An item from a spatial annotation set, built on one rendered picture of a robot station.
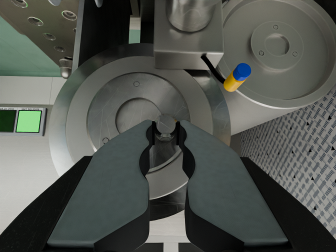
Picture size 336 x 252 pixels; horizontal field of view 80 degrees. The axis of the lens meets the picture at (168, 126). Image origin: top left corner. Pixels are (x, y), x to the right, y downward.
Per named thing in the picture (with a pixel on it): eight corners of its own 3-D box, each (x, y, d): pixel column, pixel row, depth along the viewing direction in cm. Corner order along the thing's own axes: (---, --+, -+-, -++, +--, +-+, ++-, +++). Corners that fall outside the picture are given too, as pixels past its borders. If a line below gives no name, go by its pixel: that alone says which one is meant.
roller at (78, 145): (198, 46, 17) (228, 185, 15) (175, 116, 42) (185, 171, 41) (59, 65, 16) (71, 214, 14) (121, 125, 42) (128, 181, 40)
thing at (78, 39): (92, -83, 21) (76, 86, 18) (128, 46, 44) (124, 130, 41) (87, -84, 21) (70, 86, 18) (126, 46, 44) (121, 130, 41)
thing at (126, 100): (116, 54, 15) (207, 96, 15) (121, 67, 17) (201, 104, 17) (65, 144, 14) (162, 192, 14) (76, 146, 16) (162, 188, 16)
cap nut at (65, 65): (71, 58, 50) (69, 76, 49) (77, 65, 53) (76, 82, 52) (56, 58, 50) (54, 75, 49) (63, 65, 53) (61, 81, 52)
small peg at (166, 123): (149, 129, 11) (161, 108, 12) (151, 135, 14) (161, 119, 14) (170, 141, 11) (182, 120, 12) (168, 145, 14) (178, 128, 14)
